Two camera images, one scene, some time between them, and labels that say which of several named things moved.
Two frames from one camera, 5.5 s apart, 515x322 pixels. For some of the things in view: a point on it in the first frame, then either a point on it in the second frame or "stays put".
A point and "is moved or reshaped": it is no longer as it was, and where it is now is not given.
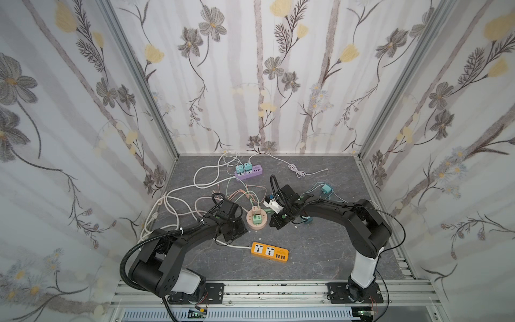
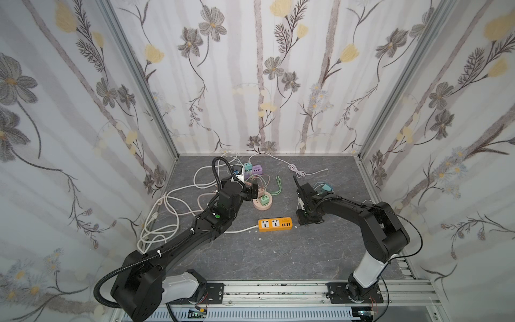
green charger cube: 257,219 is moved or reshaped
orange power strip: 265,250 → 280,223
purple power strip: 256,170 stays put
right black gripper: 277,215 → 304,203
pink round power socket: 249,218 is moved or reshaped
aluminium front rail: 414,294 stays put
